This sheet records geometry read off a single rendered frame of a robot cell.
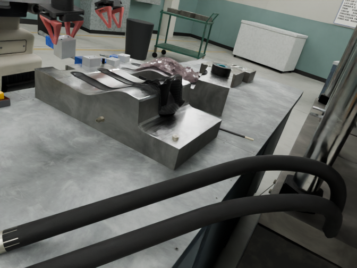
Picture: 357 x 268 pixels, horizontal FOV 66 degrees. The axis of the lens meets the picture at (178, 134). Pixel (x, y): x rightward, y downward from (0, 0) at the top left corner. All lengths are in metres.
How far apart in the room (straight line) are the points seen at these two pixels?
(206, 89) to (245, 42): 6.70
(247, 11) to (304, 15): 1.59
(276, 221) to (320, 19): 7.42
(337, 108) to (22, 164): 0.63
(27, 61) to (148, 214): 0.96
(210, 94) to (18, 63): 0.77
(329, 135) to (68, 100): 0.65
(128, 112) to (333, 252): 0.55
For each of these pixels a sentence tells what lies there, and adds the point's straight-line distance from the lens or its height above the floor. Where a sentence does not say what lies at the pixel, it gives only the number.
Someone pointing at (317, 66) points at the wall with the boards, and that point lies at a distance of 7.90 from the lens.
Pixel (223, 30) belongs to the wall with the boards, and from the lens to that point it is 9.09.
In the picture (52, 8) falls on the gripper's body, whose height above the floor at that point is 1.06.
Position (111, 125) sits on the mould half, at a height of 0.83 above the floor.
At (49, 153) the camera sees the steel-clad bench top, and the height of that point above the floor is 0.80.
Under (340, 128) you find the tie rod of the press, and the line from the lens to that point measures 0.63.
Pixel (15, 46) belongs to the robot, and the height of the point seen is 0.84.
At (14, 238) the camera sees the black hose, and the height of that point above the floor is 0.83.
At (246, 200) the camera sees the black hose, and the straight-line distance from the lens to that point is 0.48.
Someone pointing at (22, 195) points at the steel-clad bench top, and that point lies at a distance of 0.56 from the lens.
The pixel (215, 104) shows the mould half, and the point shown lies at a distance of 1.02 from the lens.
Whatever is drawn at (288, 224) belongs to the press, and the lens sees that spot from 0.70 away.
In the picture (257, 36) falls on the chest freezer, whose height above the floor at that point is 0.66.
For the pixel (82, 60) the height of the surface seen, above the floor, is 0.90.
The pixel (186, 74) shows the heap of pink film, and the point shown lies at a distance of 1.10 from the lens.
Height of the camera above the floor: 1.16
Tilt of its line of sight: 26 degrees down
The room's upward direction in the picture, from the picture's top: 13 degrees clockwise
